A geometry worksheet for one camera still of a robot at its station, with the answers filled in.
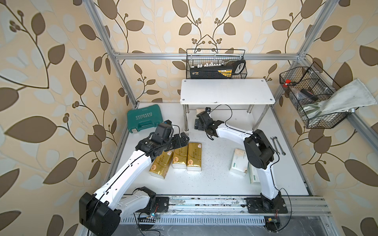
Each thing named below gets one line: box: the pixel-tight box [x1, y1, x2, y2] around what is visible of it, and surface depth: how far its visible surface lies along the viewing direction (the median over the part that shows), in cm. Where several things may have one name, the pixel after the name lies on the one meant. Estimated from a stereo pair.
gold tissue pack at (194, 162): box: [186, 142, 202, 172], surface depth 86 cm
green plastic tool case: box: [126, 104, 164, 134], surface depth 107 cm
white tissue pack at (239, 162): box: [229, 147, 249, 176], surface depth 84 cm
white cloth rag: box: [302, 78, 378, 118], surface depth 62 cm
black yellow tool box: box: [189, 59, 247, 79], surface depth 84 cm
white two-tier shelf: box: [180, 78, 276, 132], surface depth 82 cm
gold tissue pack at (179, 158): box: [172, 145, 189, 169], surface depth 86 cm
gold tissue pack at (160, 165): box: [149, 149, 175, 180], surface depth 84 cm
